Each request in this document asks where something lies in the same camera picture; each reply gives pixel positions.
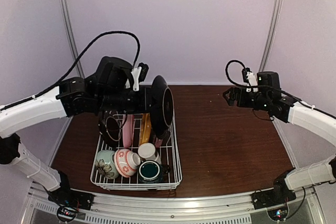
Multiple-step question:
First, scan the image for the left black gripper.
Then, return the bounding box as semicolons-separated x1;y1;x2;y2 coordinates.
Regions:
96;84;161;113

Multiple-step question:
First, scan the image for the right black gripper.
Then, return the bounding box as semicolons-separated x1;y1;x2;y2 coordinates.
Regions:
223;86;270;111

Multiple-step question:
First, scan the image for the black striped plate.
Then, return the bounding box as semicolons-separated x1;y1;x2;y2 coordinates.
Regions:
150;76;174;139

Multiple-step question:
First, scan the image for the yellow dotted plate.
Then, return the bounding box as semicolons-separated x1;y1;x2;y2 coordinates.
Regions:
139;113;152;145

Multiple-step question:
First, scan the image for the mauve dotted plate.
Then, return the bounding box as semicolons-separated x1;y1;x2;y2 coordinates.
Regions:
153;136;163;148

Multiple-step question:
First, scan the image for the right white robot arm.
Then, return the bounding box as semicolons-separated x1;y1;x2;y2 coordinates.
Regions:
223;87;335;204

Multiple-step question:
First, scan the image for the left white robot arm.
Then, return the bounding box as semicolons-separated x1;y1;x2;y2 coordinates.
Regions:
1;77;153;205

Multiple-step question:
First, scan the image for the light pink plate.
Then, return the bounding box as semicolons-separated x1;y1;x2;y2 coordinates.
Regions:
122;114;135;148

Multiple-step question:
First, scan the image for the dark brown bowl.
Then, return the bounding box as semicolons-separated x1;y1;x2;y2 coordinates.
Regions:
98;112;121;148

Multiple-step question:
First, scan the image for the white cup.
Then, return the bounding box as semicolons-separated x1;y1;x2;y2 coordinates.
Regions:
138;143;162;164

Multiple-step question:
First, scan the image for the pink patterned white bowl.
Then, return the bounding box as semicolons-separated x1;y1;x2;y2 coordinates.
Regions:
114;148;141;178

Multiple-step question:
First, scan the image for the green floral cup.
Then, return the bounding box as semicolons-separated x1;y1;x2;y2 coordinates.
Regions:
95;150;120;179

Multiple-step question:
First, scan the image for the dark teal mug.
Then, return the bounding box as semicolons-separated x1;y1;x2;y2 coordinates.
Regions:
138;161;171;184

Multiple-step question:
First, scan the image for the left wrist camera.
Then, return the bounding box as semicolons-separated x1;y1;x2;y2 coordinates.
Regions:
125;63;149;91

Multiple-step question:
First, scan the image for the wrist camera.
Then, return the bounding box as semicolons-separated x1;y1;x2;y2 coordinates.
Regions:
242;68;280;92
125;63;149;91

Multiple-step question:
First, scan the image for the right black cable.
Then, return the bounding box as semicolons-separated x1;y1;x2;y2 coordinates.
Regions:
225;60;336;120

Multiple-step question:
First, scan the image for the black cable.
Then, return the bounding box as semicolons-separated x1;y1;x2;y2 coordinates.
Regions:
225;60;336;120
0;31;141;112

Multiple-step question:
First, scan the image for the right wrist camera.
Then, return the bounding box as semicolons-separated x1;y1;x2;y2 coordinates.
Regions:
242;68;280;92

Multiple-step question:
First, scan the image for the white wire dish rack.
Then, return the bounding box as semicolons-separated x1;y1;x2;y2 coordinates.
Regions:
90;111;182;190

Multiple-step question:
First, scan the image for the left black cable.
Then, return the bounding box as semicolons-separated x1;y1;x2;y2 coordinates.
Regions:
0;31;141;112

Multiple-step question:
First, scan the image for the left aluminium frame post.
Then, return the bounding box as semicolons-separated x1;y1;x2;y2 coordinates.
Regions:
60;0;79;61

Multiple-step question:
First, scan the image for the aluminium frame post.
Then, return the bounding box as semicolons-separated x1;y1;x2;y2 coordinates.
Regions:
259;0;284;72
60;0;79;61

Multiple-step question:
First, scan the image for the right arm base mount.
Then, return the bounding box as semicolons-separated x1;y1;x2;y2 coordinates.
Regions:
251;178;296;221

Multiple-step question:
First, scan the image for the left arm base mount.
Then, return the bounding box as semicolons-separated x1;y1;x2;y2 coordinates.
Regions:
45;172;94;223

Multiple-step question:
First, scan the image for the right aluminium frame post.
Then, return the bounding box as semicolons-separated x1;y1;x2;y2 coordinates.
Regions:
259;0;284;72

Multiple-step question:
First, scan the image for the aluminium front rail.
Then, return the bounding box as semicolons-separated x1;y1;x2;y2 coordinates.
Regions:
18;182;327;223

